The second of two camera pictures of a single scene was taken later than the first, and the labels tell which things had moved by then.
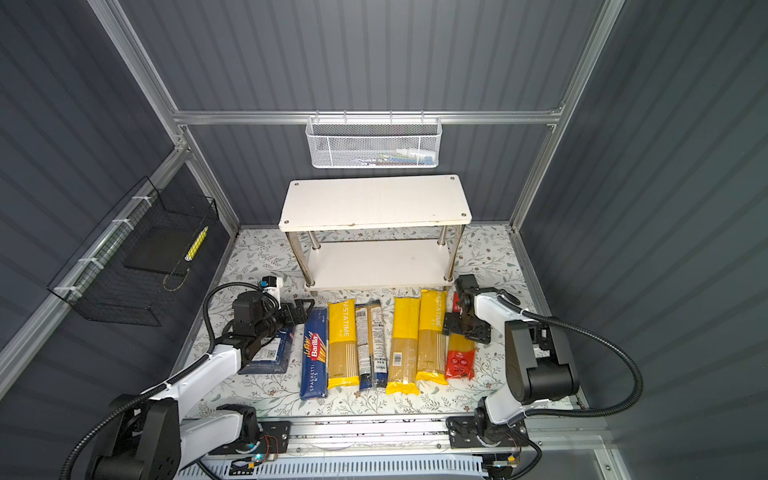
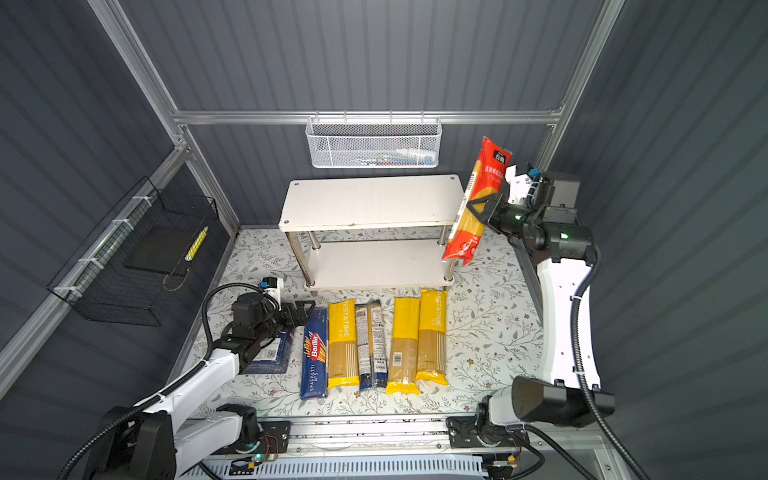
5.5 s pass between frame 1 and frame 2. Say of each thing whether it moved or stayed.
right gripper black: moved
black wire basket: stayed
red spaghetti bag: moved
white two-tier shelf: stayed
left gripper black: stayed
